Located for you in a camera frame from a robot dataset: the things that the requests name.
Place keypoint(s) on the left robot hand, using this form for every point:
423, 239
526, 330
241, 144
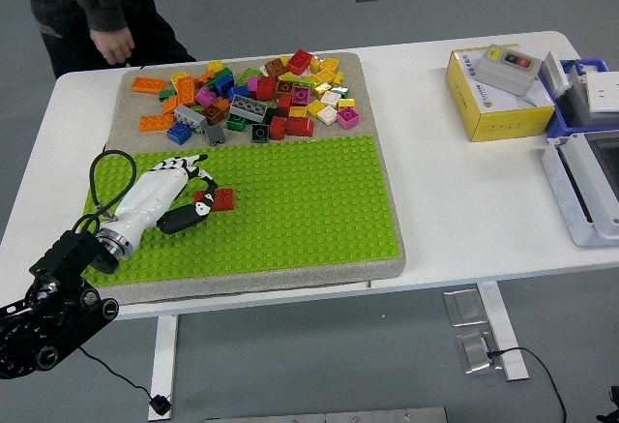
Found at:
147, 198

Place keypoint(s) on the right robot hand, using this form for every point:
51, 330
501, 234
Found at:
614, 415

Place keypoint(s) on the person's left hand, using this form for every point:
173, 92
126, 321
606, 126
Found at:
113, 45

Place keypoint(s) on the red long toy brick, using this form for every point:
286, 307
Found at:
226, 199

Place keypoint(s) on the green studded baseplate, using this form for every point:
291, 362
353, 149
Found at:
290, 200

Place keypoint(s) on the grey foam mat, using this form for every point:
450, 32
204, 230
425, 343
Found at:
290, 278

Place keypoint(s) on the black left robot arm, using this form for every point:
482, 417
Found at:
43, 331

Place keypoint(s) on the orange long toy brick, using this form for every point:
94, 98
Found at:
156, 122
185, 90
148, 84

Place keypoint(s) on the yellow toy brick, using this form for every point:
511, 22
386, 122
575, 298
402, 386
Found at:
330, 64
215, 65
315, 64
315, 108
326, 76
322, 89
297, 111
346, 103
177, 77

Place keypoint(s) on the dark green toy brick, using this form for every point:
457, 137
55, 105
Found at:
236, 122
167, 94
340, 90
223, 72

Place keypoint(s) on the blue toy brick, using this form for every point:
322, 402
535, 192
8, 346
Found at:
224, 85
179, 132
238, 91

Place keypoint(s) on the orange small toy brick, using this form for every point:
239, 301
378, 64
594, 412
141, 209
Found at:
169, 103
222, 103

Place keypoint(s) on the light grey long toy brick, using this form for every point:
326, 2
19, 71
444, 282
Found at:
190, 119

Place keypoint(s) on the dark grey toy brick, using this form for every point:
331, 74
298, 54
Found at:
215, 134

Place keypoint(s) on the orange thin toy brick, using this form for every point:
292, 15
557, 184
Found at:
206, 76

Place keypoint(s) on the brown toy brick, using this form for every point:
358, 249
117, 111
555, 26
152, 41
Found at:
284, 86
213, 113
274, 67

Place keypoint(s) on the black toy brick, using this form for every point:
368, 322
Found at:
260, 132
272, 114

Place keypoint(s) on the lime green toy brick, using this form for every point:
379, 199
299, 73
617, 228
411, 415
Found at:
249, 74

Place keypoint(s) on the pink small toy brick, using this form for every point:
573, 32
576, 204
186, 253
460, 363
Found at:
252, 84

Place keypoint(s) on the red small toy brick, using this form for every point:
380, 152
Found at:
284, 102
277, 129

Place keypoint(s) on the silver floor plate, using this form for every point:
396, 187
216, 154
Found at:
476, 353
464, 307

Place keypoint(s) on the magenta toy brick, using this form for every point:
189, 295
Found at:
348, 117
301, 95

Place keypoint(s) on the white toy brick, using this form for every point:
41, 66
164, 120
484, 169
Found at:
331, 98
327, 114

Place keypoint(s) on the white table leg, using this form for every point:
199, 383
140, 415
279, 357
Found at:
503, 336
162, 370

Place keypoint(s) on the light grey junction box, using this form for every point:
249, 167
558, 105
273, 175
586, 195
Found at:
566, 190

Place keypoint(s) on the metal floor strip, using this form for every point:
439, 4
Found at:
338, 415

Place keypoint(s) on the white table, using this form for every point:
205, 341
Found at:
435, 176

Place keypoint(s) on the blue plastic bin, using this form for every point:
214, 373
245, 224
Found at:
563, 129

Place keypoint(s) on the yellow cardboard box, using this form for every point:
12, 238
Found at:
508, 123

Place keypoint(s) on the dark grey plastic component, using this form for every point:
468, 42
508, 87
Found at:
578, 106

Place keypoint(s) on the white plastic component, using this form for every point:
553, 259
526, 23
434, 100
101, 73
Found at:
556, 74

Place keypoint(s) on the white wall socket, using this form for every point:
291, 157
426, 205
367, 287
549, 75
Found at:
604, 91

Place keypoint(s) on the grey switch box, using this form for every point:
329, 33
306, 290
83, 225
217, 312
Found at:
503, 74

